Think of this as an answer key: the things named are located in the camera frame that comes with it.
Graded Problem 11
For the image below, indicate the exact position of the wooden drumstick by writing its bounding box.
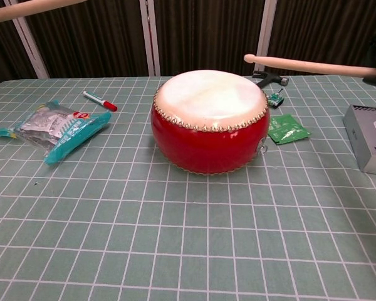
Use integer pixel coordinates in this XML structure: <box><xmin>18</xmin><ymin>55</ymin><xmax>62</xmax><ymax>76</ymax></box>
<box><xmin>243</xmin><ymin>53</ymin><xmax>376</xmax><ymax>77</ymax></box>
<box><xmin>0</xmin><ymin>0</ymin><xmax>85</xmax><ymax>26</ymax></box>

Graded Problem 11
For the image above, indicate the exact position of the red drum white skin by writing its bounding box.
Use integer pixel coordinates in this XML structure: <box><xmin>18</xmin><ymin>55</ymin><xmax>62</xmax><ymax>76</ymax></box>
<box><xmin>150</xmin><ymin>69</ymin><xmax>269</xmax><ymax>176</ymax></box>

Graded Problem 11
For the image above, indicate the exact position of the green gridded cutting mat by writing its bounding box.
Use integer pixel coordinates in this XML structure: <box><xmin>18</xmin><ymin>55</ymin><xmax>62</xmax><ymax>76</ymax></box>
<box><xmin>0</xmin><ymin>74</ymin><xmax>376</xmax><ymax>301</ymax></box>

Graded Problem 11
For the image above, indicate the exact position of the silver grey cardboard box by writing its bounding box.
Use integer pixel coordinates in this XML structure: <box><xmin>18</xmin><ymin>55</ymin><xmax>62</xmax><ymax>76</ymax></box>
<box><xmin>343</xmin><ymin>104</ymin><xmax>376</xmax><ymax>176</ymax></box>

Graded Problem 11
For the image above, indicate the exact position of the black red claw hammer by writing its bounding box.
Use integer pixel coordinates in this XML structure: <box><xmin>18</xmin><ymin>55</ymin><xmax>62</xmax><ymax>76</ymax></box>
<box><xmin>252</xmin><ymin>70</ymin><xmax>290</xmax><ymax>89</ymax></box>

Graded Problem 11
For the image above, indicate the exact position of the green foil sachet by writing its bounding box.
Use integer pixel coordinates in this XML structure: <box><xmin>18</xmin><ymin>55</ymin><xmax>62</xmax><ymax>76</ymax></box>
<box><xmin>267</xmin><ymin>114</ymin><xmax>313</xmax><ymax>145</ymax></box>

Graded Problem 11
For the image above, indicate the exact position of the white marker red cap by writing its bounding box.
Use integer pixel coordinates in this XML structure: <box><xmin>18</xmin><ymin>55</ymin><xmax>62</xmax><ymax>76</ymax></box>
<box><xmin>83</xmin><ymin>90</ymin><xmax>118</xmax><ymax>112</ymax></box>

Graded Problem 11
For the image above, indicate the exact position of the teal snack packet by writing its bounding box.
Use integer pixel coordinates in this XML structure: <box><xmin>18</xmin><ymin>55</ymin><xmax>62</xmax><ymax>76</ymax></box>
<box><xmin>0</xmin><ymin>100</ymin><xmax>112</xmax><ymax>166</ymax></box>

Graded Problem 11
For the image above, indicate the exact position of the white partition post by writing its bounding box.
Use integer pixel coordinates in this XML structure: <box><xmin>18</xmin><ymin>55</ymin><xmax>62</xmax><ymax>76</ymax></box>
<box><xmin>3</xmin><ymin>0</ymin><xmax>50</xmax><ymax>80</ymax></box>
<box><xmin>256</xmin><ymin>0</ymin><xmax>278</xmax><ymax>76</ymax></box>
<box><xmin>138</xmin><ymin>0</ymin><xmax>161</xmax><ymax>77</ymax></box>

